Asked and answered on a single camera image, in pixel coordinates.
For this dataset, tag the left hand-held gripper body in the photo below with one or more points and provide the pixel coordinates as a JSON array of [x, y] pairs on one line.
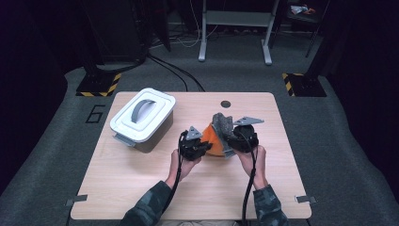
[[191, 147]]

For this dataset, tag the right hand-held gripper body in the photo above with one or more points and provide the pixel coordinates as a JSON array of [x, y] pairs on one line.
[[243, 138]]

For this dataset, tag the orange plush toy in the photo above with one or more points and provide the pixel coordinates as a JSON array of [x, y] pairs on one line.
[[210, 139]]

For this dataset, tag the grey fuzzy cloth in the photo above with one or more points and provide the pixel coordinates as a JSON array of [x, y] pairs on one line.
[[223, 125]]

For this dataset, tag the grey plastic storage box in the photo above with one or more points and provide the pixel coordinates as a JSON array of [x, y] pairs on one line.
[[158, 136]]

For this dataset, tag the white plastic container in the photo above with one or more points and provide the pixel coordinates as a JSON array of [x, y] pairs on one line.
[[142, 114]]

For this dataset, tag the person's left hand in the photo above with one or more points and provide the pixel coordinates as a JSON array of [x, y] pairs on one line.
[[180, 169]]

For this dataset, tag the person's right hand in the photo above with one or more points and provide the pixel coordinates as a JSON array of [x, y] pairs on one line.
[[258, 166]]

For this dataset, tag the black round table grommet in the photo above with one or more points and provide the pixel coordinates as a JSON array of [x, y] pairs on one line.
[[225, 104]]

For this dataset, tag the black stand base striped edge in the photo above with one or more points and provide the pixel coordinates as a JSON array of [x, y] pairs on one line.
[[97, 84], [306, 84]]

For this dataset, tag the grey tape strip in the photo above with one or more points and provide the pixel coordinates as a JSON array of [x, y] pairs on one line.
[[306, 199], [76, 199]]

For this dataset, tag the thin black metal stand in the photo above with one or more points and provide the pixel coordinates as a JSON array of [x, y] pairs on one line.
[[314, 37]]

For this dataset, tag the dark cabinet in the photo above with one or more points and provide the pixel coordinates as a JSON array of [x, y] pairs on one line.
[[116, 28]]

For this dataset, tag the small colourful clutter on shelf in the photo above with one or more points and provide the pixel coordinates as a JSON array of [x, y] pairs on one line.
[[301, 9]]

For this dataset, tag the white metal desk frame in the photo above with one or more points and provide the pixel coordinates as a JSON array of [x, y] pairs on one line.
[[238, 18]]

